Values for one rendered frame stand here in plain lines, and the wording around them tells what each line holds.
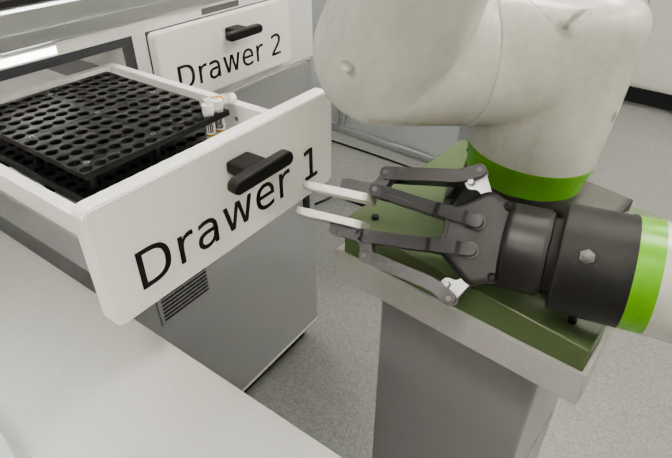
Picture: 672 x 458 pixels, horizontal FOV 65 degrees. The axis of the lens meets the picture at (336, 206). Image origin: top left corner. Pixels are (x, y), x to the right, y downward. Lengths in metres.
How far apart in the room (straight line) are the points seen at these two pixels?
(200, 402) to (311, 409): 0.93
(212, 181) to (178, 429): 0.20
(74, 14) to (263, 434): 0.54
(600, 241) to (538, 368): 0.15
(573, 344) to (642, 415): 1.07
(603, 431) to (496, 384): 0.87
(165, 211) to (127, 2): 0.41
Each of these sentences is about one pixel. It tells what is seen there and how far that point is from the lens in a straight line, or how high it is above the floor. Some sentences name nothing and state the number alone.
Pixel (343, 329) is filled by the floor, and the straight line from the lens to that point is 1.56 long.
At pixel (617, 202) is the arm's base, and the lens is 0.59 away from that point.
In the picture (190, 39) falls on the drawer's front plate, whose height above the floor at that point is 0.91.
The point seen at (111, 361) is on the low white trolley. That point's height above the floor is 0.76.
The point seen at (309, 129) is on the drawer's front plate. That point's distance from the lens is 0.55.
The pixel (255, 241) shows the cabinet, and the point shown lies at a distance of 1.12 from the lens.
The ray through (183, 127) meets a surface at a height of 0.90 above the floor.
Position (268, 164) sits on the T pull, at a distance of 0.46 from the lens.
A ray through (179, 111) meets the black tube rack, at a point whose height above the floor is 0.90.
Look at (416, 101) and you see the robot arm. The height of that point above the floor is 0.97.
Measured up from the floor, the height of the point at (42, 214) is 0.87.
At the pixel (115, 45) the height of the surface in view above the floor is 0.92.
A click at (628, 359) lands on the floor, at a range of 1.68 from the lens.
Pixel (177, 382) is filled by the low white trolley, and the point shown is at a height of 0.76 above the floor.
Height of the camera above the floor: 1.13
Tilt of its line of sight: 33 degrees down
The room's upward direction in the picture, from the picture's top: straight up
